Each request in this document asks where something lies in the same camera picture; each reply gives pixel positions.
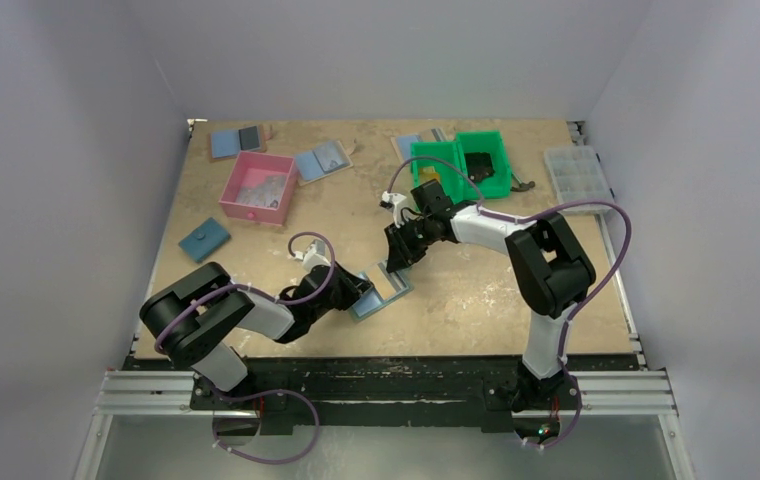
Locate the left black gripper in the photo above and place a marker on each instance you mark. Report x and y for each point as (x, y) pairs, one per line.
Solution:
(353, 287)

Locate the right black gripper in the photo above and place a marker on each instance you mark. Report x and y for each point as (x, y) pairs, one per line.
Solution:
(404, 240)

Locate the green card holder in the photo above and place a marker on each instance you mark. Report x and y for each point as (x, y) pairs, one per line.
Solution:
(386, 289)

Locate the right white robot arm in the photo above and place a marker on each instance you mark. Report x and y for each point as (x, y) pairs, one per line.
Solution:
(552, 271)

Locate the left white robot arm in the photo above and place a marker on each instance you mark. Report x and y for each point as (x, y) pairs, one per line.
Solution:
(191, 318)

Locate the blue card behind bin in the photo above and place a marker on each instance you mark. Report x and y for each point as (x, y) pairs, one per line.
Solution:
(402, 143)

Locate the cards in pink box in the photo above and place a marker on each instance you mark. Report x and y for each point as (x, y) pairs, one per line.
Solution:
(267, 193)

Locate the dark blue card holder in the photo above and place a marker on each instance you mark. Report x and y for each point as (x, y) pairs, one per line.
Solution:
(204, 240)

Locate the yellow item in bin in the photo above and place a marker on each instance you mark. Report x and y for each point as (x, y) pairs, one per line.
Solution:
(427, 174)

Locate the left green bin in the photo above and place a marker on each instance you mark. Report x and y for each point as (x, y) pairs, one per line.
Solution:
(446, 157)

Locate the green bin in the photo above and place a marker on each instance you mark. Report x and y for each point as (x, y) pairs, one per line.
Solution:
(446, 157)
(491, 142)

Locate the black item in bin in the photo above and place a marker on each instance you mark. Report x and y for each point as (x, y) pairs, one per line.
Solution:
(479, 166)

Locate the right green bin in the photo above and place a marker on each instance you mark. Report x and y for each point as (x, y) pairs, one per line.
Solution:
(491, 142)

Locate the dark tool beside bin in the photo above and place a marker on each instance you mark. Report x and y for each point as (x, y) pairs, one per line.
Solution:
(519, 185)

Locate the pink open box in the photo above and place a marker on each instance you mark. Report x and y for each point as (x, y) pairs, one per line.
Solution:
(249, 167)

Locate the clear compartment organizer box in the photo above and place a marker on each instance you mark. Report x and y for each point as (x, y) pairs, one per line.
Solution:
(576, 175)

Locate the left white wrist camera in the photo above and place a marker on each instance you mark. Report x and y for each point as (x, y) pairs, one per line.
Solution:
(314, 255)

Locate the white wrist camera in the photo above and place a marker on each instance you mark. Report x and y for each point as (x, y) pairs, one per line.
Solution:
(391, 201)
(314, 255)

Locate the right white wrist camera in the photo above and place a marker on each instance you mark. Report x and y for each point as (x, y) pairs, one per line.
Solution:
(391, 201)

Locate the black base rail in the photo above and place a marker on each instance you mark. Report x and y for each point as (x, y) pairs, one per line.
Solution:
(471, 392)

